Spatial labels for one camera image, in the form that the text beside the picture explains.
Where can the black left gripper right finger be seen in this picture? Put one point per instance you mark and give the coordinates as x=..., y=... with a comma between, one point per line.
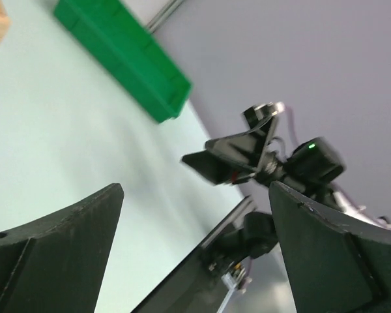
x=334, y=262

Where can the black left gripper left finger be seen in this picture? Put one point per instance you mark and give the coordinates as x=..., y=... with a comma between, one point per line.
x=57, y=263

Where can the green plastic tray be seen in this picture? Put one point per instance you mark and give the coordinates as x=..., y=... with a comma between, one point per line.
x=115, y=38

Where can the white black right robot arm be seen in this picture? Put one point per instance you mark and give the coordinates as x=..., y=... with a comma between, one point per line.
x=311, y=171

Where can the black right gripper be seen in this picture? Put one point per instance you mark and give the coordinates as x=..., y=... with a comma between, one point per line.
x=233, y=159

